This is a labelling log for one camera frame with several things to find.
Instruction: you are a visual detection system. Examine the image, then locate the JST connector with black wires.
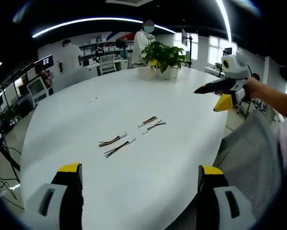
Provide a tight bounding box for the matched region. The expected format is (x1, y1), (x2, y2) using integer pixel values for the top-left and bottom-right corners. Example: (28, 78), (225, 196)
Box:
(103, 136), (138, 159)
(141, 119), (167, 135)

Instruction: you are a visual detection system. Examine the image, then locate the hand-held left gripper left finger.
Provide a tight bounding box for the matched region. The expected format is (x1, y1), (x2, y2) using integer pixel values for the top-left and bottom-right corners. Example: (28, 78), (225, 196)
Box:
(23, 162), (84, 230)

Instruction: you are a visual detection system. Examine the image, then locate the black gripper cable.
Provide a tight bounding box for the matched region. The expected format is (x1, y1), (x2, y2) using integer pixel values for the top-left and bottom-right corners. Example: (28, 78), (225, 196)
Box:
(243, 62), (253, 120)

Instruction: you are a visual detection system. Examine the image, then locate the JST connector with orange wires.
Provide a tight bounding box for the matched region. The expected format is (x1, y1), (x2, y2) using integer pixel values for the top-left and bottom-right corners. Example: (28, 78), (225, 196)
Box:
(98, 131), (128, 148)
(138, 116), (159, 128)

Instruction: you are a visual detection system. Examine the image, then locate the black tripod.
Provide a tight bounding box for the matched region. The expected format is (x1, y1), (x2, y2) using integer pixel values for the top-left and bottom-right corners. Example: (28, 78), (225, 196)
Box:
(0, 136), (22, 185)

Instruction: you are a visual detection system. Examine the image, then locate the wall monitor screen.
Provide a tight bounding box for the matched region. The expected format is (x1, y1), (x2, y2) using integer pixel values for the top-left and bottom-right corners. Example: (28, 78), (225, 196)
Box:
(35, 54), (54, 67)

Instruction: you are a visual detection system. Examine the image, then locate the curved ceiling light strip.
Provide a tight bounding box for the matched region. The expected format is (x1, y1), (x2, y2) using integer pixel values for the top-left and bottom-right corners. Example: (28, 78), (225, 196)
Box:
(32, 16), (177, 39)

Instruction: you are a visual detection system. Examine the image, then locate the green potted plant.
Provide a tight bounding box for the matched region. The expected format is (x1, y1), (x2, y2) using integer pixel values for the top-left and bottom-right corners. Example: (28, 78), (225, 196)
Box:
(140, 40), (187, 80)

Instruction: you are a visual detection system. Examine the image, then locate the grey mesh chair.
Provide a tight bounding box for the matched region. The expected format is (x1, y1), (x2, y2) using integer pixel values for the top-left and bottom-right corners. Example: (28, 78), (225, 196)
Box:
(212, 112), (286, 218)

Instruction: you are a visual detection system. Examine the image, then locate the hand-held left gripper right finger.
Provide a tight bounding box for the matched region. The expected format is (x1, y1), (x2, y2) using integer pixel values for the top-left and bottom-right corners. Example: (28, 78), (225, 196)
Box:
(197, 164), (257, 230)

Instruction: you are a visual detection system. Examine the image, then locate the person's right hand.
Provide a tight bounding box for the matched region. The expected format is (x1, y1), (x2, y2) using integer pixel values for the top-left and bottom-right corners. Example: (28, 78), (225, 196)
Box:
(245, 78), (266, 99)

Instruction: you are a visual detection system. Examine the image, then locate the white office chair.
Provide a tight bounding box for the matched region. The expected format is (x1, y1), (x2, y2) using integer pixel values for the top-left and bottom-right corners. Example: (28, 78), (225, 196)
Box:
(25, 78), (52, 109)
(98, 53), (117, 74)

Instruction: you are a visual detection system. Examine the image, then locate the monitor on black stand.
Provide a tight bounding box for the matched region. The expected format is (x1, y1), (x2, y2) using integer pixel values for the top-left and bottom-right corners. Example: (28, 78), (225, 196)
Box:
(181, 28), (199, 68)

